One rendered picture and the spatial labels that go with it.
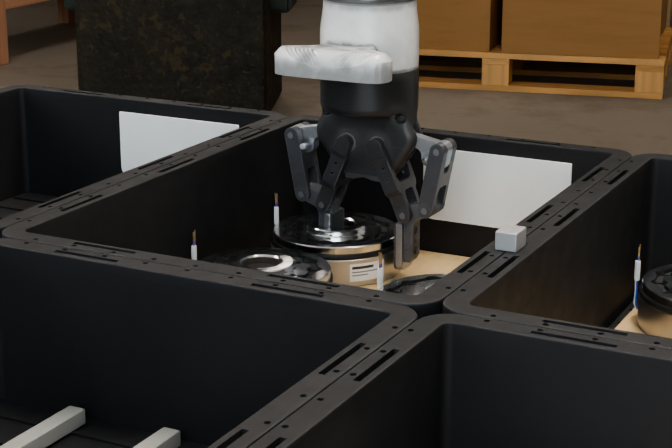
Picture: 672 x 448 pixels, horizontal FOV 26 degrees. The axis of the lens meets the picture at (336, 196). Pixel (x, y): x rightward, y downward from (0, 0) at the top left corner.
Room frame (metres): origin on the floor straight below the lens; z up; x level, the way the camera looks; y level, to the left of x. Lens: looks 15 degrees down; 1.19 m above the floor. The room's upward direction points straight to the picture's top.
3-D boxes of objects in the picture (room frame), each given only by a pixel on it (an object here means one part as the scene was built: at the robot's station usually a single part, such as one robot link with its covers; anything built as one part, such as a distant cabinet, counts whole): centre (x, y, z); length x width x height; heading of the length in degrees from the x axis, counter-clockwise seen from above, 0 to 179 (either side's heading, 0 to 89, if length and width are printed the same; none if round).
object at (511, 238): (0.84, -0.11, 0.94); 0.02 x 0.01 x 0.01; 153
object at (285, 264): (1.01, 0.05, 0.86); 0.05 x 0.05 x 0.01
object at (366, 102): (1.09, -0.03, 0.96); 0.08 x 0.08 x 0.09
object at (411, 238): (1.07, -0.06, 0.87); 0.03 x 0.01 x 0.05; 63
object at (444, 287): (0.98, -0.01, 0.92); 0.40 x 0.30 x 0.02; 153
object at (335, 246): (1.11, 0.00, 0.86); 0.10 x 0.10 x 0.01
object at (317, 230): (1.11, 0.00, 0.86); 0.05 x 0.05 x 0.01
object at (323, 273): (1.01, 0.05, 0.86); 0.10 x 0.10 x 0.01
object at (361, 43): (1.07, -0.02, 1.03); 0.11 x 0.09 x 0.06; 153
